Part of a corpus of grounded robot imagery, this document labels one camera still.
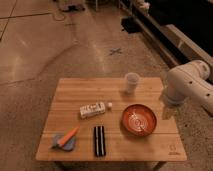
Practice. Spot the white labelled bottle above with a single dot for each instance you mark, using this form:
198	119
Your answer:
91	110

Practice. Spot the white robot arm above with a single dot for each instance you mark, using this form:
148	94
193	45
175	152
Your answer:
189	80

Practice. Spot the orange ceramic bowl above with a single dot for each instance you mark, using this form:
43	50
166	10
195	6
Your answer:
139	120

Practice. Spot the wooden folding table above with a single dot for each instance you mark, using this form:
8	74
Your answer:
163	145

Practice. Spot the orange marker pen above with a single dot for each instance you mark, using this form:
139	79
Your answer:
62	141

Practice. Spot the black box on floor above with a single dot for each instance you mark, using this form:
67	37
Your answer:
130	25

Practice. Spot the blue grey cloth pad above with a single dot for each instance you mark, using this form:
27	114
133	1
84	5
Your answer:
68	146

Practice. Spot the dark shelf bench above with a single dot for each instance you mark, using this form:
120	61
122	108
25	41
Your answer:
185	25

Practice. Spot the grey equipment with cables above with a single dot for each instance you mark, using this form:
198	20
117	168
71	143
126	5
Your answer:
65	5

